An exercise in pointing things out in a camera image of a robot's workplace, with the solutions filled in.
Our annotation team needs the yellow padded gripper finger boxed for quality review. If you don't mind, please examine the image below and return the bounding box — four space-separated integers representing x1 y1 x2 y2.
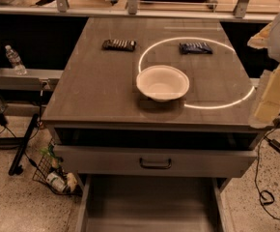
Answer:
248 64 280 129

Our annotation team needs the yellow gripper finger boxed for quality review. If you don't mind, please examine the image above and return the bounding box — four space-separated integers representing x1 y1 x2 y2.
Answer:
247 23 272 49

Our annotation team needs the blue rxbar blueberry bar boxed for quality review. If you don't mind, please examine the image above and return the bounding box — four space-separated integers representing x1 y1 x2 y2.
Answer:
179 42 212 54

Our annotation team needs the grey middle drawer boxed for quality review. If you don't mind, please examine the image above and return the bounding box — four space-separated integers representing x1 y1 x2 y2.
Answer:
54 145 256 178

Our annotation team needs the open bottom drawer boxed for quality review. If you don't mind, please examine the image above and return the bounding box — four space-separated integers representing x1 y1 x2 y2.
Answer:
75 175 231 232

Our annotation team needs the black power adapter right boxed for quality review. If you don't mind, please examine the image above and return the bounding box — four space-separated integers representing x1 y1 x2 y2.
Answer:
266 138 280 154

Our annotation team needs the black power adapter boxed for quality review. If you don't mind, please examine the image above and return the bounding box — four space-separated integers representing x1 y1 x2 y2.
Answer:
266 138 280 154
0 113 8 127

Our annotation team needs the white paper bowl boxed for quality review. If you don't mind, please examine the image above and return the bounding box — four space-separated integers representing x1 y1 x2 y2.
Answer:
136 65 189 102

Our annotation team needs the dark striped snack bar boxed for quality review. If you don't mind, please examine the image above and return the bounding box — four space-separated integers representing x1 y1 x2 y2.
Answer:
102 39 136 51

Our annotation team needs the grey side bench left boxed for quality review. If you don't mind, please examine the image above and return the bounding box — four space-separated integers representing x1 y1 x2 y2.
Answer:
0 68 63 91

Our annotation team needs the white can in basket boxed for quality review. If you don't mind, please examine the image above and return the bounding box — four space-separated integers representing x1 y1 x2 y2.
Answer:
46 172 67 192

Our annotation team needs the clear plastic water bottle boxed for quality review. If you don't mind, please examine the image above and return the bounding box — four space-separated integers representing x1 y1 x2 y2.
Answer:
5 45 27 75

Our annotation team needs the black power adapter left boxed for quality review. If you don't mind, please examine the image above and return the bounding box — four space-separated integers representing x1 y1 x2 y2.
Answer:
0 113 8 127

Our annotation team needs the black table leg bar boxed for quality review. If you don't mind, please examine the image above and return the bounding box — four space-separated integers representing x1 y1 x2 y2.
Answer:
8 114 39 176

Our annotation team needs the black cable right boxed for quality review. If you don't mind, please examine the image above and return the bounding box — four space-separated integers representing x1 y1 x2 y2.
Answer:
254 113 280 221

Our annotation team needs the black drawer handle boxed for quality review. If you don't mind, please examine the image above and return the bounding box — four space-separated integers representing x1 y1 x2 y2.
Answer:
139 158 172 170

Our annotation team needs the black wire basket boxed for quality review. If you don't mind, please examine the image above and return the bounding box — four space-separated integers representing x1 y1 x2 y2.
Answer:
33 140 82 196

